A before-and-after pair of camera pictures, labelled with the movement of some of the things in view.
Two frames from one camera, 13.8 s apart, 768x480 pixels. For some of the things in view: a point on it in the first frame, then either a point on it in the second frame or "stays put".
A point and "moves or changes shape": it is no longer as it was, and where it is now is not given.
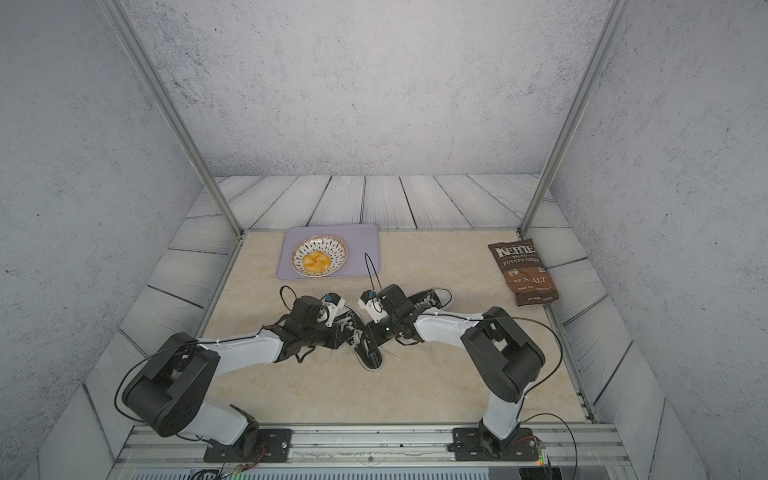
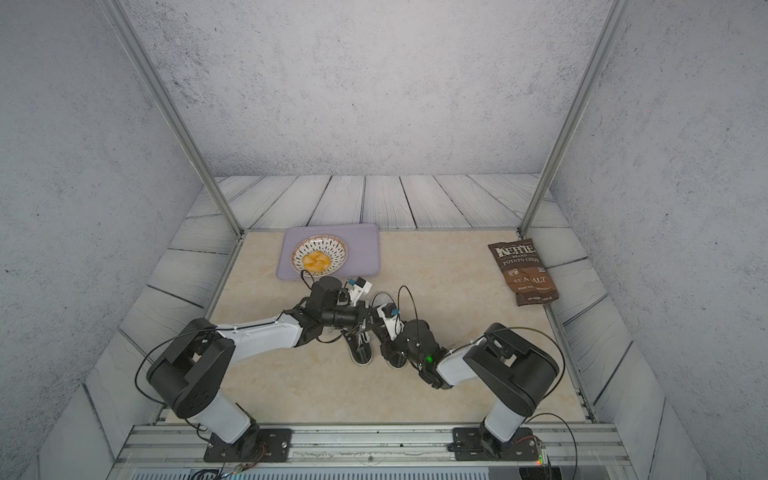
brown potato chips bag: x=525 y=272 stays put
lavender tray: x=361 y=242 stays put
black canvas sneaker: x=437 y=297 -> x=395 y=353
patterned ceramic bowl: x=319 y=256 stays put
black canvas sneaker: x=364 y=342 moves or changes shape
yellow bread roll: x=316 y=262 stays put
